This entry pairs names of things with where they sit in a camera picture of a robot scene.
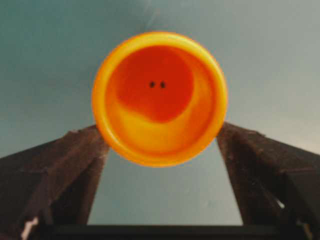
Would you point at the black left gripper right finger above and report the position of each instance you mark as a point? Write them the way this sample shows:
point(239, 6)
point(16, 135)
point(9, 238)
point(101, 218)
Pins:
point(274, 183)

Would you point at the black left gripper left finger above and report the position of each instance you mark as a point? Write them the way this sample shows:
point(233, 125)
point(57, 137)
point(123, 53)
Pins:
point(54, 183)

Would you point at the orange yellow plastic cup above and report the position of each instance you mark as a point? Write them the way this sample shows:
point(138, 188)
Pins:
point(159, 99)

